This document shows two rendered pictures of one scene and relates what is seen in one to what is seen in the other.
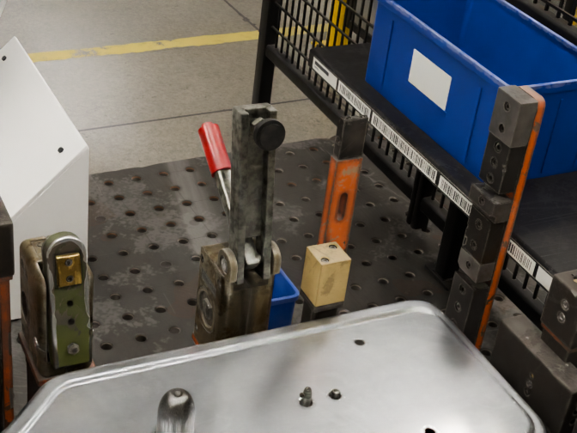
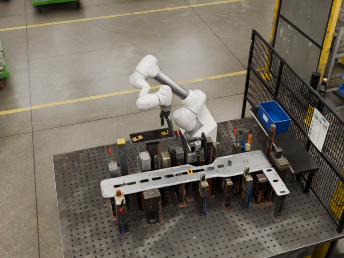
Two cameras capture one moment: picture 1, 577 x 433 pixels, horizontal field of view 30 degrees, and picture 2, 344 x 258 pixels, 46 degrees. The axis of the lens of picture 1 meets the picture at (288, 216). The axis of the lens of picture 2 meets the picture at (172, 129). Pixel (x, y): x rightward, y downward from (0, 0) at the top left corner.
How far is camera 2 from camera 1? 2.39 m
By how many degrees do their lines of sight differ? 14
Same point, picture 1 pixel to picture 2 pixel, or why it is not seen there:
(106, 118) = (211, 97)
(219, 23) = (237, 68)
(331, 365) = (247, 157)
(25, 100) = (207, 116)
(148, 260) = (224, 138)
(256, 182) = (239, 136)
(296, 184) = (249, 125)
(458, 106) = (268, 122)
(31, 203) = (209, 132)
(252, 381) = (238, 159)
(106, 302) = not seen: hidden behind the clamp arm
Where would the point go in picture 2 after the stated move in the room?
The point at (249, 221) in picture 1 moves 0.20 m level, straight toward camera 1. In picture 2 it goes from (238, 141) to (236, 156)
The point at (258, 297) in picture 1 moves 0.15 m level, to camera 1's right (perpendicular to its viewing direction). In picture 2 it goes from (239, 149) to (257, 152)
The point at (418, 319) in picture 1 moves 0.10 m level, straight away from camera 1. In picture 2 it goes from (259, 152) to (261, 145)
